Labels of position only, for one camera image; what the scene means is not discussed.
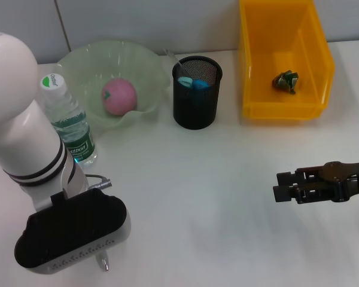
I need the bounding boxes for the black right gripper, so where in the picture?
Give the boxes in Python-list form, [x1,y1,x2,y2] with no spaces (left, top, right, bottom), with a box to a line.
[272,160,359,204]

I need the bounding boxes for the green plastic wrapper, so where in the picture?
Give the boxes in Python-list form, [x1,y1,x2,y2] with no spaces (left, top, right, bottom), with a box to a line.
[271,69,300,95]

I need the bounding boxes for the blue safety scissors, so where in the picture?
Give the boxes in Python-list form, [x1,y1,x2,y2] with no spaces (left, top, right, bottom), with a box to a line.
[178,76,211,91]

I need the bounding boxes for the clear plastic ruler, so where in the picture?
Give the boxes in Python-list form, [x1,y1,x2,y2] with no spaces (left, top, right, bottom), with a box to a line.
[163,48,195,79]

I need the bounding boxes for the pink toy peach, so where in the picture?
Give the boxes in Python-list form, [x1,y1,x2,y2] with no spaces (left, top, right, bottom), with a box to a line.
[101,78,138,116]

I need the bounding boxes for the silver ballpoint pen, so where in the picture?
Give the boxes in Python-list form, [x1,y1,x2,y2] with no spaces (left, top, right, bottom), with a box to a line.
[95,253,110,272]

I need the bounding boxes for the clear green-label water bottle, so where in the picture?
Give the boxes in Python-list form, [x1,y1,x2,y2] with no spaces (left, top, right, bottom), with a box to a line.
[39,73,99,166]

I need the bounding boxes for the black mesh pen holder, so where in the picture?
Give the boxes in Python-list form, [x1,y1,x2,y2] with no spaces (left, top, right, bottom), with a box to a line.
[172,56,224,130]

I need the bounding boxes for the pale green wavy fruit plate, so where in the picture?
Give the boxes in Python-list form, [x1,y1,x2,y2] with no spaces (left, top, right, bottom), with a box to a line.
[56,40,171,134]

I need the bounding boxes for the yellow plastic bin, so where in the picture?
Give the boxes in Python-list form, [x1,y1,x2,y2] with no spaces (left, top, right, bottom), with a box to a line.
[238,0,336,120]

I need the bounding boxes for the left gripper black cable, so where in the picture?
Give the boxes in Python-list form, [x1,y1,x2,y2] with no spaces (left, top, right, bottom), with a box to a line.
[86,174,112,190]

